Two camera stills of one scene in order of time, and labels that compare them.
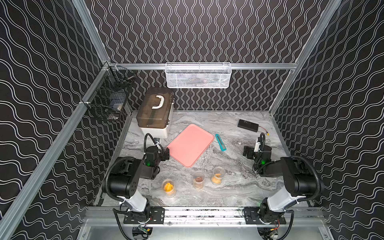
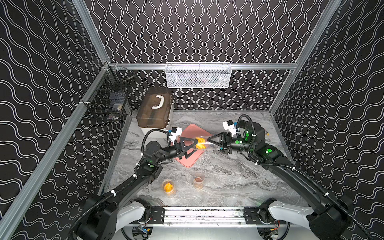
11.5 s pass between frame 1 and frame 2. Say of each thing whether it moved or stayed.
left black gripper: moved
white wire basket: stayed
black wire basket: stayed
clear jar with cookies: moved
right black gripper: moved
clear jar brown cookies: stayed
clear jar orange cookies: stayed
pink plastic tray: stayed
